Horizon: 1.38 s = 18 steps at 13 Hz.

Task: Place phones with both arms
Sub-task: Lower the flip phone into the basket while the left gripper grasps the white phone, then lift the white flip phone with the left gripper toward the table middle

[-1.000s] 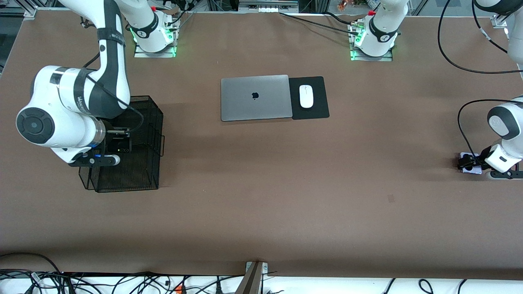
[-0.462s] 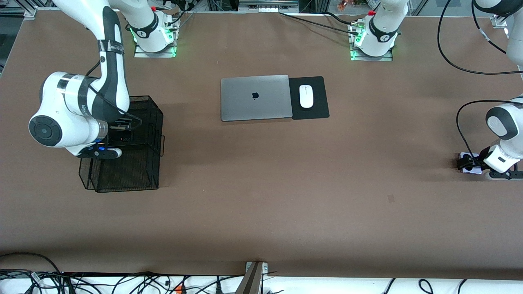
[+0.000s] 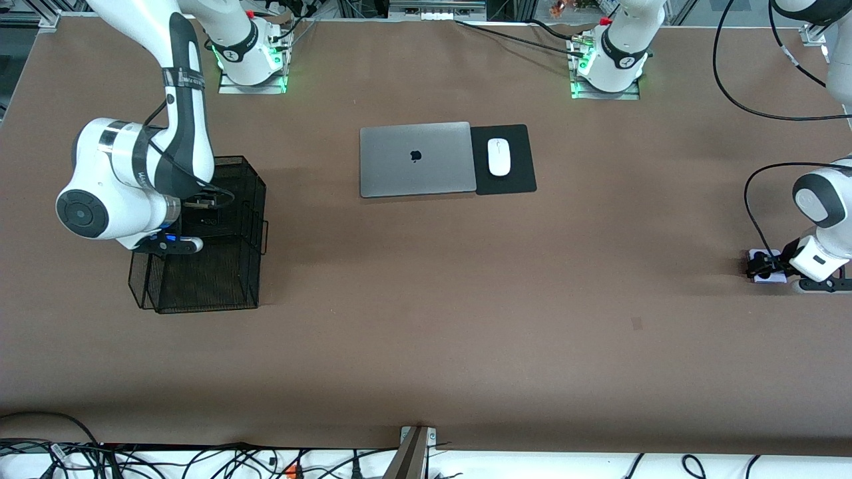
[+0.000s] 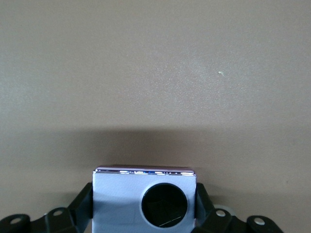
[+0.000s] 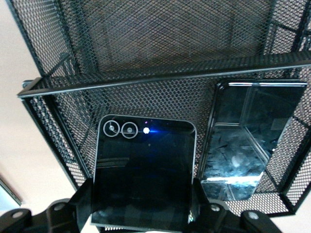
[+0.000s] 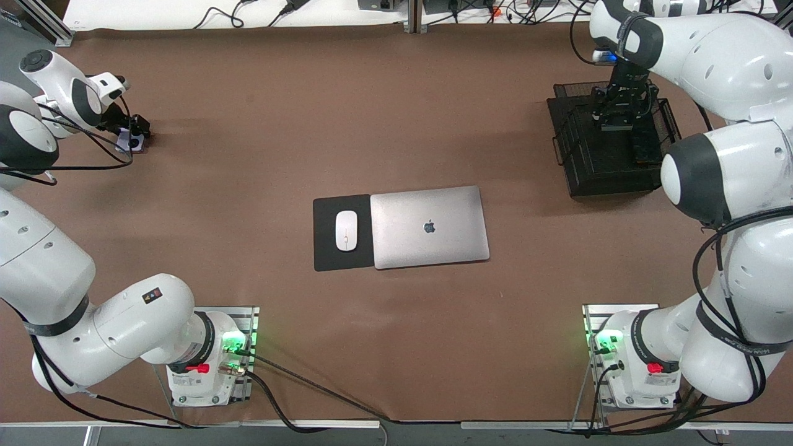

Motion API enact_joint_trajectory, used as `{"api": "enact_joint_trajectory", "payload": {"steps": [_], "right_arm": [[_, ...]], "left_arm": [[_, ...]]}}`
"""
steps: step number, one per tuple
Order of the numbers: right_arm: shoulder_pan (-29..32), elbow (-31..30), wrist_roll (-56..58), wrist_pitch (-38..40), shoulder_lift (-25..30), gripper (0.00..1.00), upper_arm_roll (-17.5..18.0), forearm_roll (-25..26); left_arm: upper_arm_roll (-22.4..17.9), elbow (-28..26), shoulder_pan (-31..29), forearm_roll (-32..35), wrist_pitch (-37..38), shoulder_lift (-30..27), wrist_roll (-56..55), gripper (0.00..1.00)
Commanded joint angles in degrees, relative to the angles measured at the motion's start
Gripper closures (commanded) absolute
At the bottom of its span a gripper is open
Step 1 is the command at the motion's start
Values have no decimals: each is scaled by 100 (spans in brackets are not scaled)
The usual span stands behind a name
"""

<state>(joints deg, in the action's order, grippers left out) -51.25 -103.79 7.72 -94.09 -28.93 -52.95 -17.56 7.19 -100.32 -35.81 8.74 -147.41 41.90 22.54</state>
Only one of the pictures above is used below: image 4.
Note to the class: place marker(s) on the lilac flip phone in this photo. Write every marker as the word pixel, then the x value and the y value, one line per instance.
pixel 116 194

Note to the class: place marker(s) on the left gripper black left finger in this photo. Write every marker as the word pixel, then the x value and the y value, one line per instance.
pixel 80 211

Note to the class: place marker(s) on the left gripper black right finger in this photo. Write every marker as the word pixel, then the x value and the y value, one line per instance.
pixel 204 208

